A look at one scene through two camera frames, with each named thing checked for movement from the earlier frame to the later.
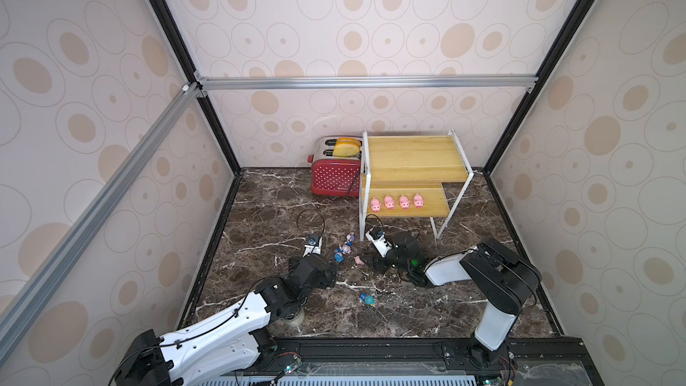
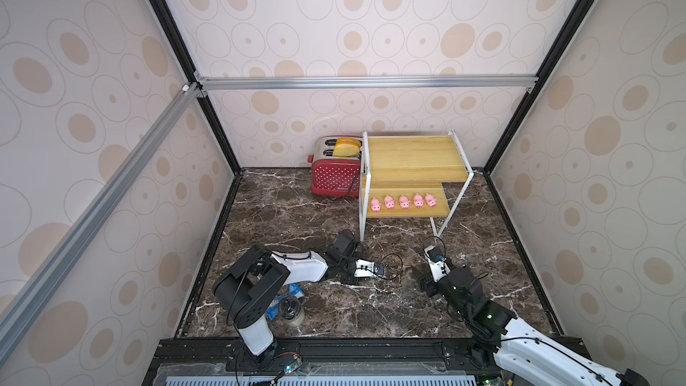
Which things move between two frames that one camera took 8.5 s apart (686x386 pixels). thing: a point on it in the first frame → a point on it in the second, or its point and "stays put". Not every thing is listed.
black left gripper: (325, 280) → (350, 281)
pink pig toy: (404, 202) stays put
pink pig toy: (389, 202) stays put
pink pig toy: (375, 205) stays put
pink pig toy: (418, 201) stays put
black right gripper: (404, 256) → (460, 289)
